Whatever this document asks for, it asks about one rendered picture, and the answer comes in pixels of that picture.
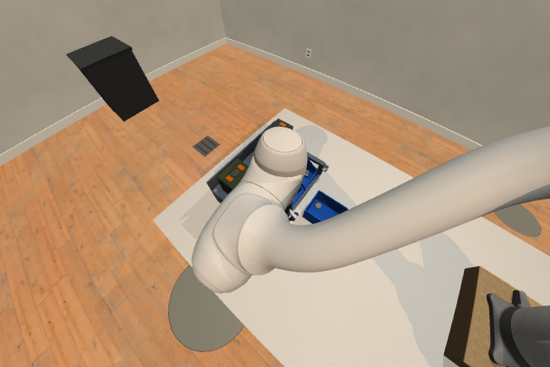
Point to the grey metal shelf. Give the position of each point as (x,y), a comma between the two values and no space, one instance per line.
(246,155)

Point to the blue open-front bin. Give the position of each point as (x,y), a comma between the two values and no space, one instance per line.
(312,173)
(298,196)
(329,208)

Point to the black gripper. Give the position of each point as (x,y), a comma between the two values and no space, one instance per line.
(292,215)

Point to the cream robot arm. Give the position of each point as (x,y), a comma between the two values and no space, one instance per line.
(248,233)

